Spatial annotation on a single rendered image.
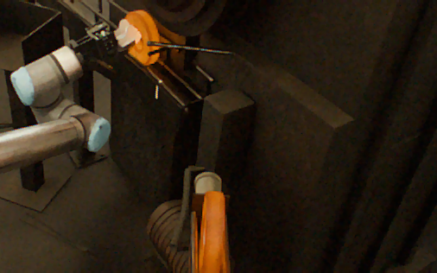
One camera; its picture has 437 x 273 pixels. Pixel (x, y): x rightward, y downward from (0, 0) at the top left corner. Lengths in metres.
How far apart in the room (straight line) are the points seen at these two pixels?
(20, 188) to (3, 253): 0.28
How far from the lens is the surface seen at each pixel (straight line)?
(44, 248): 1.90
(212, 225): 0.94
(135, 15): 1.45
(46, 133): 1.26
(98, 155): 2.17
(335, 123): 1.06
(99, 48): 1.39
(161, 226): 1.27
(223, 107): 1.15
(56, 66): 1.36
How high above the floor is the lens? 1.49
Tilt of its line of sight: 37 degrees down
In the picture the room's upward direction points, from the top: 6 degrees clockwise
